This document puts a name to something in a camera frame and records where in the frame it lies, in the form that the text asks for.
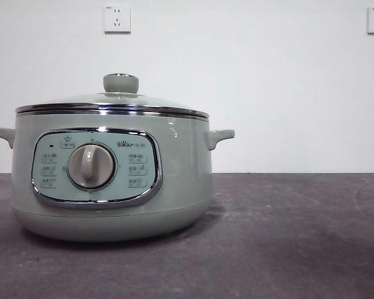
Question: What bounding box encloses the pale green electric cooking pot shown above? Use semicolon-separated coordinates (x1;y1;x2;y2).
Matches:
0;107;236;244

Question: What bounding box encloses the glass lid with green knob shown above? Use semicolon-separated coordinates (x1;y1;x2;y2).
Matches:
14;73;210;119

